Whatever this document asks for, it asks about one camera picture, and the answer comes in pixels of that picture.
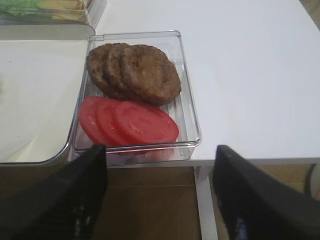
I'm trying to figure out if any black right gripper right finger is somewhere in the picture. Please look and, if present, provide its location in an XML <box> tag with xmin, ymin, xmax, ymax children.
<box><xmin>212</xmin><ymin>145</ymin><xmax>320</xmax><ymax>240</ymax></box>

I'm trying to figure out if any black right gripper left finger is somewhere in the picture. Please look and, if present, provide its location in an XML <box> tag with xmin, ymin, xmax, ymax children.
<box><xmin>0</xmin><ymin>145</ymin><xmax>108</xmax><ymax>240</ymax></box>

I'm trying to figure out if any yellow cheese slice flat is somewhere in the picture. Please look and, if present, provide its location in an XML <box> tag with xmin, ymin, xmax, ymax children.
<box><xmin>37</xmin><ymin>0</ymin><xmax>87</xmax><ymax>22</ymax></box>

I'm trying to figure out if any clear lettuce and cheese container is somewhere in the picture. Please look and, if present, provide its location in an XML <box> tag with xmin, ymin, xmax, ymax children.
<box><xmin>0</xmin><ymin>0</ymin><xmax>108</xmax><ymax>28</ymax></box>

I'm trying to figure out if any left red tomato slice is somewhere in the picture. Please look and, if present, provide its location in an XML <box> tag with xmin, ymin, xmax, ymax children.
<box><xmin>78</xmin><ymin>96</ymin><xmax>110</xmax><ymax>146</ymax></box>

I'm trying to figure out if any red tomato slice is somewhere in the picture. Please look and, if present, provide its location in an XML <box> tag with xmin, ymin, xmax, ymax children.
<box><xmin>114</xmin><ymin>101</ymin><xmax>180</xmax><ymax>144</ymax></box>
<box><xmin>78</xmin><ymin>96</ymin><xmax>110</xmax><ymax>146</ymax></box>
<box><xmin>95</xmin><ymin>99</ymin><xmax>130</xmax><ymax>147</ymax></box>

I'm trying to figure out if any middle red tomato slice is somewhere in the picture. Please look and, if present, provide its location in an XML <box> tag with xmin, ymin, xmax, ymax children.
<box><xmin>95</xmin><ymin>99</ymin><xmax>130</xmax><ymax>147</ymax></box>

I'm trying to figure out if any right red tomato slice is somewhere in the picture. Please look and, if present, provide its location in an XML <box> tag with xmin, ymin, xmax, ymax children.
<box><xmin>114</xmin><ymin>101</ymin><xmax>180</xmax><ymax>144</ymax></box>

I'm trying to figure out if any clear patty and tomato container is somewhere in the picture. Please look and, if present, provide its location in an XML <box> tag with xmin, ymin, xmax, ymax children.
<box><xmin>87</xmin><ymin>30</ymin><xmax>202</xmax><ymax>167</ymax></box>

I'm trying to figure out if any silver metal tray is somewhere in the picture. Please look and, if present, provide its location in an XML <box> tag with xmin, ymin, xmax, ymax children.
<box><xmin>0</xmin><ymin>24</ymin><xmax>96</xmax><ymax>164</ymax></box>

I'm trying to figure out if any left brown patty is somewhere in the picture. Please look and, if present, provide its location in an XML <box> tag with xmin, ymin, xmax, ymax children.
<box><xmin>86</xmin><ymin>43</ymin><xmax>141</xmax><ymax>101</ymax></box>

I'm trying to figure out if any brown patty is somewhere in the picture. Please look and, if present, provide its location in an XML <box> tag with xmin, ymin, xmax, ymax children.
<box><xmin>119</xmin><ymin>44</ymin><xmax>182</xmax><ymax>106</ymax></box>
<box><xmin>103</xmin><ymin>43</ymin><xmax>139</xmax><ymax>99</ymax></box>
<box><xmin>86</xmin><ymin>43</ymin><xmax>141</xmax><ymax>101</ymax></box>

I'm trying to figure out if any right brown patty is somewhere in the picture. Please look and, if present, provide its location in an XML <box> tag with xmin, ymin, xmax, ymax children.
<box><xmin>119</xmin><ymin>44</ymin><xmax>182</xmax><ymax>106</ymax></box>

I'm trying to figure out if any middle brown patty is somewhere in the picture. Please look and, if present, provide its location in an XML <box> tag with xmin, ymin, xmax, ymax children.
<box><xmin>103</xmin><ymin>43</ymin><xmax>139</xmax><ymax>99</ymax></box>

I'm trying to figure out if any green lettuce leaf in container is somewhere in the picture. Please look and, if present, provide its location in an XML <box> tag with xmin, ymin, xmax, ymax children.
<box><xmin>0</xmin><ymin>0</ymin><xmax>41</xmax><ymax>17</ymax></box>

